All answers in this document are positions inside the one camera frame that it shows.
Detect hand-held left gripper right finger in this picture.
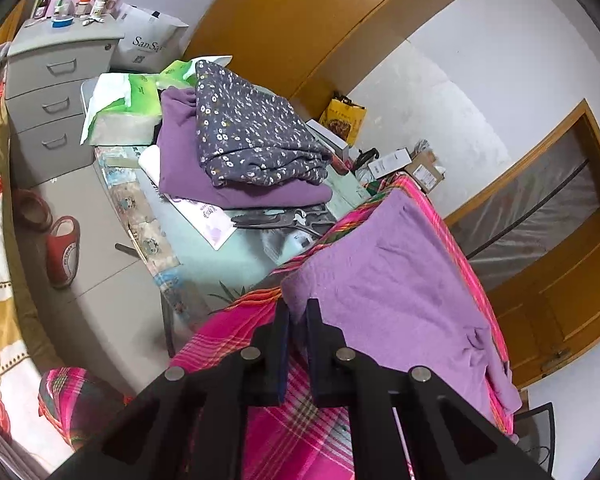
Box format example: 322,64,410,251
306,299,556,480

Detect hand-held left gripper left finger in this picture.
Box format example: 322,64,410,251
47,300,291,480

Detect purple fleece garment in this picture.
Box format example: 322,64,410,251
280,189,523,418

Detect pink plaid blanket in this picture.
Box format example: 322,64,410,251
37,174,516,480

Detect folding side table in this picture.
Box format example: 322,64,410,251
80,77,376,356

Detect black scissors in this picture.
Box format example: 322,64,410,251
230,207,331,241

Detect pink booklet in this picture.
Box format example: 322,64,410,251
172,195,237,251

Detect small white box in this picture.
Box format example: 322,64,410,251
367,149,413,181

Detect cardboard box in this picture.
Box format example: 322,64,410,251
402,150,447,193

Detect folded dark purple garment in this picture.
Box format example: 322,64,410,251
157,87,333,210

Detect grey floral folded garment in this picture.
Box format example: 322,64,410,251
195,59,333,188

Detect black mesh chair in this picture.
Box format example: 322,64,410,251
512,402,556,461

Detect yellow bag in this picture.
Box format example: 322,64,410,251
319,95,367,143

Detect red slipper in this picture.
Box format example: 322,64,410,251
12,189,53,233
47,216,81,288

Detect clear plastic door curtain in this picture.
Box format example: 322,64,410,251
447,127,598,291

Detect wooden door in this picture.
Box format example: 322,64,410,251
490,210,600,388

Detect large green tissue pack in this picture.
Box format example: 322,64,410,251
80,72,163,146

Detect small green tissue pack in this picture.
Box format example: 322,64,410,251
157,59,201,88

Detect wooden wardrobe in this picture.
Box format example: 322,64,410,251
182,0,488,106

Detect white shopping bag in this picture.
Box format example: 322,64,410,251
111,2,191,73

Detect grey drawer cabinet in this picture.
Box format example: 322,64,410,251
4,22,126,188

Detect metal door handle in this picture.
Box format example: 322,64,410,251
541,349,572,372

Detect wooden door frame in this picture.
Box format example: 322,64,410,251
442,99,600,261

